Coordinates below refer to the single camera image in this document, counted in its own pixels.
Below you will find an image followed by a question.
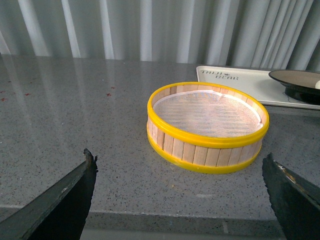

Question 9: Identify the white steamer liner cloth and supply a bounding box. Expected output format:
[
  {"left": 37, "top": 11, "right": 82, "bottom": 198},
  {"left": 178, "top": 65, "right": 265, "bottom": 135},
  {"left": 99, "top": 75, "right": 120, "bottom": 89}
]
[{"left": 153, "top": 90, "right": 263, "bottom": 138}]

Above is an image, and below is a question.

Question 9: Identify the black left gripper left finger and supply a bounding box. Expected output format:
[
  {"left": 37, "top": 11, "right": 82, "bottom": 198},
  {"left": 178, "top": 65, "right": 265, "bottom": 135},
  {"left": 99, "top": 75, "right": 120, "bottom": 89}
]
[{"left": 0, "top": 149, "right": 98, "bottom": 240}]

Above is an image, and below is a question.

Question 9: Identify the cream bear-print tray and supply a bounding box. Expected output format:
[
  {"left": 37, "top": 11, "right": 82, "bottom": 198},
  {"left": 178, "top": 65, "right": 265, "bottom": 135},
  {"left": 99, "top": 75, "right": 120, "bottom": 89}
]
[{"left": 196, "top": 66, "right": 320, "bottom": 110}]

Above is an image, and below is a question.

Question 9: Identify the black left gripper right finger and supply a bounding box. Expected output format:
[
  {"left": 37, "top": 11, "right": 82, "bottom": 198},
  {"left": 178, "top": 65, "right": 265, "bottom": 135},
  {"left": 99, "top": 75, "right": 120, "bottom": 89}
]
[{"left": 262, "top": 153, "right": 320, "bottom": 240}]

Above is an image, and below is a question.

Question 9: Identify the grey pleated curtain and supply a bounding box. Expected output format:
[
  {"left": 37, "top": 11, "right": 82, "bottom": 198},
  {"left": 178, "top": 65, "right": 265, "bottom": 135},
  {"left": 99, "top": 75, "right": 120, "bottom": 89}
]
[{"left": 0, "top": 0, "right": 320, "bottom": 72}]

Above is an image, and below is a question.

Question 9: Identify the tan plate with black rim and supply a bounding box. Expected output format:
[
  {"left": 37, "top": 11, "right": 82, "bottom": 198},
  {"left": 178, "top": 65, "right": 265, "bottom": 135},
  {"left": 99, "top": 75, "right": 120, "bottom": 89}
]
[{"left": 268, "top": 70, "right": 320, "bottom": 106}]

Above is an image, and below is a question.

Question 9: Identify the yellow-rimmed bamboo steamer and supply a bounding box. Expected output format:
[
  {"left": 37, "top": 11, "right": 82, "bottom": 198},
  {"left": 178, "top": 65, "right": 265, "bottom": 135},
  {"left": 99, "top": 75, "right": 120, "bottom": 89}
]
[{"left": 146, "top": 82, "right": 270, "bottom": 174}]

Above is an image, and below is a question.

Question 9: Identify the white steamed bun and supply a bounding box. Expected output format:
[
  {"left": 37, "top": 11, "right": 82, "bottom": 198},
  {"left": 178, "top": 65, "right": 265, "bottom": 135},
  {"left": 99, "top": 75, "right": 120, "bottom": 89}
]
[{"left": 315, "top": 80, "right": 320, "bottom": 90}]

